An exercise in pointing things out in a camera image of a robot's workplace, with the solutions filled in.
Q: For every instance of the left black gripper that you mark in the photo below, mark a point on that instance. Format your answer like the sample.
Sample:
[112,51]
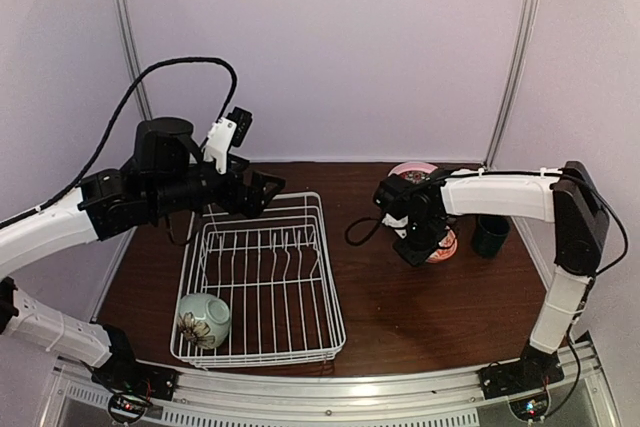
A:
[251,202]

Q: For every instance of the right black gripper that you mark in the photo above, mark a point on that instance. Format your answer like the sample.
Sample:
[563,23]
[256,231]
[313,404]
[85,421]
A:
[415,255]

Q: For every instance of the pink patterned white bowl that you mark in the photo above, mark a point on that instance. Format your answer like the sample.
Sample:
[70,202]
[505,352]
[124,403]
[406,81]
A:
[447,248]

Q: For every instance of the light pink plate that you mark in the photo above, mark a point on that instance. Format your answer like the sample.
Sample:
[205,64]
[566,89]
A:
[412,165]

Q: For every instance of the dark teal mug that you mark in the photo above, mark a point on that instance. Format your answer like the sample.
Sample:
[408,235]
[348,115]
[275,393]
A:
[489,235]

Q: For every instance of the dark brown bowl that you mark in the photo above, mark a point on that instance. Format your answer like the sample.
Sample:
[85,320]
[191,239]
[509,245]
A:
[415,176]

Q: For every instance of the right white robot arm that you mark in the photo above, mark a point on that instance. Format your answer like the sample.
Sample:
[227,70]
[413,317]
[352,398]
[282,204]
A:
[564,198]

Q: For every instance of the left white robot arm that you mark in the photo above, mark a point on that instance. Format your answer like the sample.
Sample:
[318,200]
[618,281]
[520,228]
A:
[167,173]

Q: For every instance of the green floral cup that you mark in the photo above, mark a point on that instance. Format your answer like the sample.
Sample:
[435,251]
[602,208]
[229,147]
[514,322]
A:
[203,320]

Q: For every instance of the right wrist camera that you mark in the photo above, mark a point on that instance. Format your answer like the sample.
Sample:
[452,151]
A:
[392,198]

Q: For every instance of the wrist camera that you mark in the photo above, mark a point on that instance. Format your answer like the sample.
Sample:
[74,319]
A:
[392,198]
[225,133]

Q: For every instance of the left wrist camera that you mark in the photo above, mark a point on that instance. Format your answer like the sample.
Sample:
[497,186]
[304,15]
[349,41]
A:
[225,133]

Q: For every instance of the white wire dish rack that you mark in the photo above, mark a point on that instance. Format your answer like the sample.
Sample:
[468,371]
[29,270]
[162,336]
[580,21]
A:
[274,272]

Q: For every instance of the aluminium front rail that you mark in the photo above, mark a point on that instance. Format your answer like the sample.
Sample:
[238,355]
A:
[452,397]

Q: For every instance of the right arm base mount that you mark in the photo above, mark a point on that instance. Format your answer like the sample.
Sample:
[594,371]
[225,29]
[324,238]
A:
[525,381]

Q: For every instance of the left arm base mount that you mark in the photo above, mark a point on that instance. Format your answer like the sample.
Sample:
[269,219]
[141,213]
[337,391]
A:
[133,385]

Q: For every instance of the left aluminium frame post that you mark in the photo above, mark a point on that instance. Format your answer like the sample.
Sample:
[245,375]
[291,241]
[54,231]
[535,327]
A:
[127,38]

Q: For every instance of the aluminium frame post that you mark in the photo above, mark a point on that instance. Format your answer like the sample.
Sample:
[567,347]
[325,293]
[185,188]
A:
[526,22]
[127,38]

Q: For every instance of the right aluminium frame post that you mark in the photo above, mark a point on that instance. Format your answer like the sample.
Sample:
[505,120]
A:
[526,22]

